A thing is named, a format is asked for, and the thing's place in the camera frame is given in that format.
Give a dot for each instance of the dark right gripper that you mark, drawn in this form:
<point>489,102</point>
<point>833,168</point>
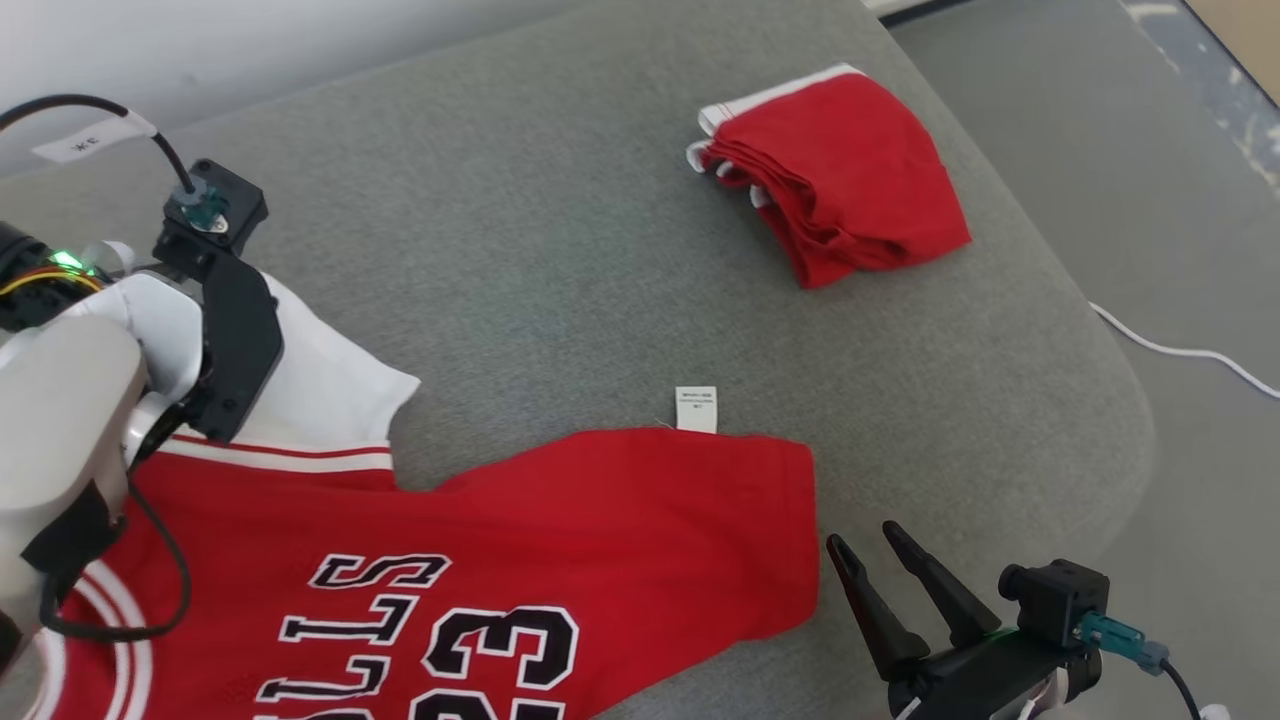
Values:
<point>990,675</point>

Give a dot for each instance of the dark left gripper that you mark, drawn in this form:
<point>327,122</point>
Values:
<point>245,340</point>

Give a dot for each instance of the red basketball jersey white sleeves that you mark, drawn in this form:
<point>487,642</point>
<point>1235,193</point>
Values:
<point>600,520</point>

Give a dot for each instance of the red shorts with white stripes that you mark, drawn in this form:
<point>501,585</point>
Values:
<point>860,180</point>

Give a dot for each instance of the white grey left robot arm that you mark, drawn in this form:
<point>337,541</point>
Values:
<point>50,420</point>

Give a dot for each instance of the grey fabric sofa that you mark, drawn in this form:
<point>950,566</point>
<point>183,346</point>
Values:
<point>550,250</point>

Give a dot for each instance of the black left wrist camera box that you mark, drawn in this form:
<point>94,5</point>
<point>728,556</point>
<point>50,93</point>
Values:
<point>235,215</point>

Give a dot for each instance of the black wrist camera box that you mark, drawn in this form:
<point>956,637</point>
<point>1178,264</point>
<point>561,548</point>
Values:
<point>235,215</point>
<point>1060,600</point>

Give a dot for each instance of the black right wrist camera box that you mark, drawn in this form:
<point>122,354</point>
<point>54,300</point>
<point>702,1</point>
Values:
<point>1060,600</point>

